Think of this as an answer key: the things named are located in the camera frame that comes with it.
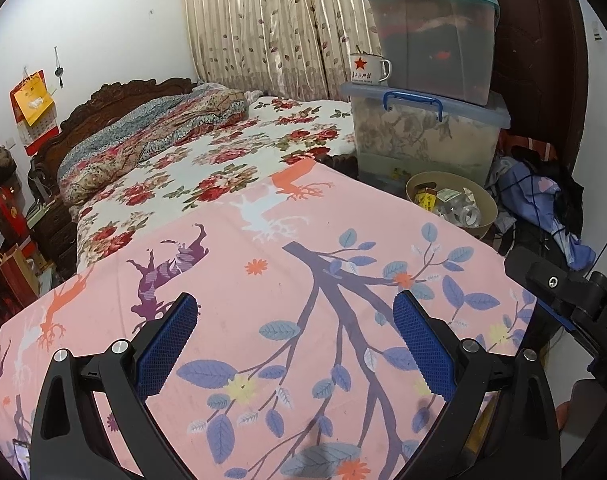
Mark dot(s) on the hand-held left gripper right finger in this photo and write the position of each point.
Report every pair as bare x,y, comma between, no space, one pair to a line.
426,345

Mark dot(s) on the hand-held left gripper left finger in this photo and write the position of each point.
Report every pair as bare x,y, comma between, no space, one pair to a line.
166,345

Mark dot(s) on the tan round trash bin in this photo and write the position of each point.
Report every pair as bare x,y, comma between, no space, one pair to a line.
486,222

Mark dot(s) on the clear crinkled plastic wrapper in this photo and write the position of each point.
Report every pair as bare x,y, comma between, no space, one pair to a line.
463,212

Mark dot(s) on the blue clothes pile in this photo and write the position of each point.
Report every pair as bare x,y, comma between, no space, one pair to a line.
533,195

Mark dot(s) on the pink leaf printed blanket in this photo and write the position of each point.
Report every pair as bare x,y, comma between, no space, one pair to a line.
283,310

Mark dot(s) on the small yellow box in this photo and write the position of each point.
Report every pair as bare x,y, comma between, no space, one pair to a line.
427,199

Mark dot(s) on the dark wooden nightstand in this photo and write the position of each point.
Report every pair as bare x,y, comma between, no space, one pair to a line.
53,230

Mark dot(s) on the red gift bags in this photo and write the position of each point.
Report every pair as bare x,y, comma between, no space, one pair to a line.
18,270

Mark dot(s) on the white floral bedsheet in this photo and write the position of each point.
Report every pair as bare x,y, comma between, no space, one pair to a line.
208,170

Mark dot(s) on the clear storage box blue lid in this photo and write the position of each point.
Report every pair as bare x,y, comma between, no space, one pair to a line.
433,140

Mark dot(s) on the red gift box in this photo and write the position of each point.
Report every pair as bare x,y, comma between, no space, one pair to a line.
8,210

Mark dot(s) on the floral patterned quilt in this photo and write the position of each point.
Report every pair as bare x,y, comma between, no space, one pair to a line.
133,135

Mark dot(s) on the dark brown wooden door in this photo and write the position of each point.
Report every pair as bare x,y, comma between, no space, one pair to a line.
533,60

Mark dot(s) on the carved wooden headboard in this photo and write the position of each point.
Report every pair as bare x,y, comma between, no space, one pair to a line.
133,91

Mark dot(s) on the clear storage box teal lid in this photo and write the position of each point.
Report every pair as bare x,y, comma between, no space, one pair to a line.
433,40

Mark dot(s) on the white enamel mug red star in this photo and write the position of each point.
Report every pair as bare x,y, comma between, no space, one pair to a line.
366,67

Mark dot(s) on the hanging keys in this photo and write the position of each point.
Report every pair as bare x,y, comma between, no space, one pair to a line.
59,77

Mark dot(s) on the beige leaf patterned curtain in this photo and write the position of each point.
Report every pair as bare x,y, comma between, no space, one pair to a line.
263,25

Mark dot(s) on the white wall switch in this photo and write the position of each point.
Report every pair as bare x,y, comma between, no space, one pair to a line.
597,30

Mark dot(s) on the orange and red wall calendar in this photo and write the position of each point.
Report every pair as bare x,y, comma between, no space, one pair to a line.
30,102

